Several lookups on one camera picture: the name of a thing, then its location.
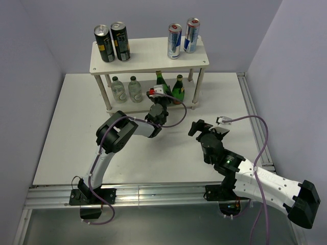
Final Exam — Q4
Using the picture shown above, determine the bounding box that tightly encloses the black can left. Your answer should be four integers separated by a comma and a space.
94, 24, 115, 62

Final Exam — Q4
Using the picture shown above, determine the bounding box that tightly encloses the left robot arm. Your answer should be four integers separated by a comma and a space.
69, 94, 172, 205

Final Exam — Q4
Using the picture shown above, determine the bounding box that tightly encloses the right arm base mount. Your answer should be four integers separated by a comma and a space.
203, 185, 241, 219

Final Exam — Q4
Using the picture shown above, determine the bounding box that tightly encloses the black can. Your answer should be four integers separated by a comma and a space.
94, 24, 115, 62
110, 21, 130, 61

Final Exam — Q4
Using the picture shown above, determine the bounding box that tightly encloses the white two-tier shelf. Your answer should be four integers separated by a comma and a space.
89, 37, 209, 114

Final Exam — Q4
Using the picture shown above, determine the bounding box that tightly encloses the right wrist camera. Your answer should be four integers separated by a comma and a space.
210, 116, 231, 134

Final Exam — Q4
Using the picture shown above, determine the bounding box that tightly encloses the aluminium rail frame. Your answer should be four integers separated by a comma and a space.
12, 72, 302, 245

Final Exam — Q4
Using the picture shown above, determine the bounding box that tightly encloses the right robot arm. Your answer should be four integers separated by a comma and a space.
188, 119, 321, 229

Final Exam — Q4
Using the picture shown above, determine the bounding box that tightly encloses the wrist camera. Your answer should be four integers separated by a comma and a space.
210, 116, 231, 134
147, 85, 165, 98

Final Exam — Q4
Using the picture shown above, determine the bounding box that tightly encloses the clear soda bottle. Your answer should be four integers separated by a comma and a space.
128, 76, 143, 103
111, 76, 127, 103

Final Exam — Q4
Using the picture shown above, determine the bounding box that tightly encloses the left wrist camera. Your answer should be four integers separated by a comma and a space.
147, 85, 165, 98

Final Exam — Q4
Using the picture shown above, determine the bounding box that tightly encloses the silver can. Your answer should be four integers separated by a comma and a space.
183, 18, 200, 53
168, 23, 182, 59

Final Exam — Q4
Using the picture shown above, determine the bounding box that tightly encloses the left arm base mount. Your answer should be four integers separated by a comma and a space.
68, 187, 117, 223

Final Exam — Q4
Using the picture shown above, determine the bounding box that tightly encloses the green glass bottle front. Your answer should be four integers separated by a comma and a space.
155, 70, 172, 96

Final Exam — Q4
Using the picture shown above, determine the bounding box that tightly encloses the green glass bottle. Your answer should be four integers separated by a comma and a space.
155, 70, 172, 96
172, 75, 185, 105

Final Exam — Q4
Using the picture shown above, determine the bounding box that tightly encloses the black can right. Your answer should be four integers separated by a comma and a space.
110, 21, 130, 61

